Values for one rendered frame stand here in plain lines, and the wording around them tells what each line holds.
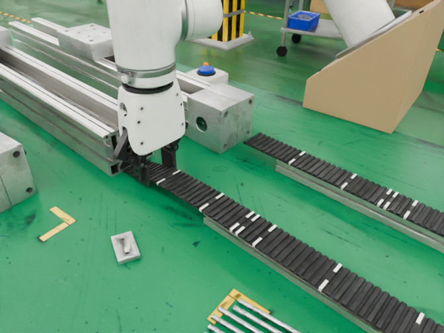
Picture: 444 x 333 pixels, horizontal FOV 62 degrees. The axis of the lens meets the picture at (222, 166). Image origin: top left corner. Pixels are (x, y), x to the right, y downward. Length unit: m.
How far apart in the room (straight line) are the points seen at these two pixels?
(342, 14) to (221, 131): 0.44
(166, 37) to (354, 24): 0.56
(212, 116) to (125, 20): 0.27
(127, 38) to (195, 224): 0.28
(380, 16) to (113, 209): 0.72
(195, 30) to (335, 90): 0.45
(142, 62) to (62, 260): 0.29
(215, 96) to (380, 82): 0.35
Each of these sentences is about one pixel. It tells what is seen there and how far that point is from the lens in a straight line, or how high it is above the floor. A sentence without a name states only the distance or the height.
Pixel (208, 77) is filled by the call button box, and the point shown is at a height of 0.84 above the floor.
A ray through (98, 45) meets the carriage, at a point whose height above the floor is 0.90.
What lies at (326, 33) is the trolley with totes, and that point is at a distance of 3.64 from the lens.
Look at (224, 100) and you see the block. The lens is 0.72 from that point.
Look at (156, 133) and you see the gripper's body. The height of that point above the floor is 0.89.
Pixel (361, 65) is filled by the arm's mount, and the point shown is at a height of 0.91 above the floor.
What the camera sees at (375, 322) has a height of 0.81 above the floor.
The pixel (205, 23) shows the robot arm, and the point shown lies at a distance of 0.54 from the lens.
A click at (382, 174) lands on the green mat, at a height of 0.78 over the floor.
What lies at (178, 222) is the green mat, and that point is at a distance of 0.58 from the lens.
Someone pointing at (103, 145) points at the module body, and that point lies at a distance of 0.66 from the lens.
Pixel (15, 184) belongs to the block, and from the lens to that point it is 0.67.
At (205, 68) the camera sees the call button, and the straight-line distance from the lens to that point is 0.94.
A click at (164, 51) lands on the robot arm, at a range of 0.52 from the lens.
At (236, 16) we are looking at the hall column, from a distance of 4.05.
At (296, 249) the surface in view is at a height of 0.81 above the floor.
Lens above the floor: 1.18
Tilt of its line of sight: 35 degrees down
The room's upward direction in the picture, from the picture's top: 2 degrees clockwise
